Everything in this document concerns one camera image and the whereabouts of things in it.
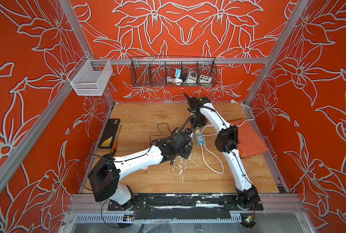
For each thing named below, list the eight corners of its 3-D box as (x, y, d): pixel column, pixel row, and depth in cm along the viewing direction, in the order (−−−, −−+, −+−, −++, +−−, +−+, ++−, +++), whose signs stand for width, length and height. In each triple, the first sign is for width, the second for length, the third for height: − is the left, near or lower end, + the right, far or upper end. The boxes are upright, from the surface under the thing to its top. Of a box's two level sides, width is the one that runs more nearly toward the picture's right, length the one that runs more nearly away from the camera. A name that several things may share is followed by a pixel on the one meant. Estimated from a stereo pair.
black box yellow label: (99, 148, 96) (97, 146, 93) (109, 120, 111) (108, 118, 109) (113, 148, 96) (111, 146, 93) (121, 120, 111) (120, 118, 109)
